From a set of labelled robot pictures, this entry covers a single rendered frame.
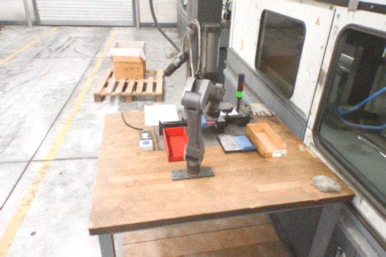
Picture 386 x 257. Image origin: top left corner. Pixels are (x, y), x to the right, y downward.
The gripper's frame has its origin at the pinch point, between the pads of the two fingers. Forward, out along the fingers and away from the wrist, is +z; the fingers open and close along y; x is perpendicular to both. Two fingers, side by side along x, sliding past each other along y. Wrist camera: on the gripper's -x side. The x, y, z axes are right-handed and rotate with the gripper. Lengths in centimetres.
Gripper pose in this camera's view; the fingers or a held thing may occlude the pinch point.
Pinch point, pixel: (208, 121)
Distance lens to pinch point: 158.8
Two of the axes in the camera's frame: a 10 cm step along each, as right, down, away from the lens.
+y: -1.6, -8.4, 5.2
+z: -1.4, 5.4, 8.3
